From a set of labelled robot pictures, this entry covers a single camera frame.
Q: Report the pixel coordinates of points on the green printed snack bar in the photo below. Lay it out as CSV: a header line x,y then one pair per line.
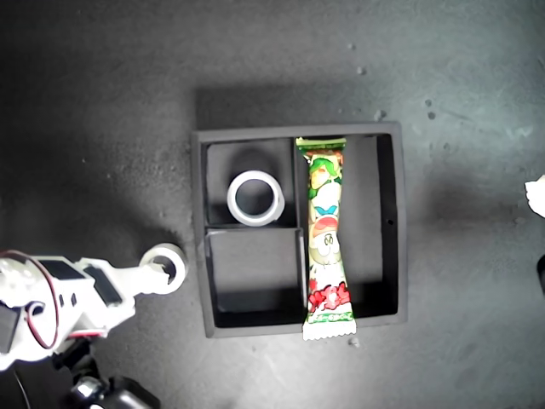
x,y
325,238

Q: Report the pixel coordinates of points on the black compartment tray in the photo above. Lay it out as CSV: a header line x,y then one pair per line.
x,y
366,221

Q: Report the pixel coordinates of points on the small white tape roll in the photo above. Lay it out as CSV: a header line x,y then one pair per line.
x,y
181,266

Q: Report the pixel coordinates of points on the large white tape roll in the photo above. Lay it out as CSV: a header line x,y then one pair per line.
x,y
255,220

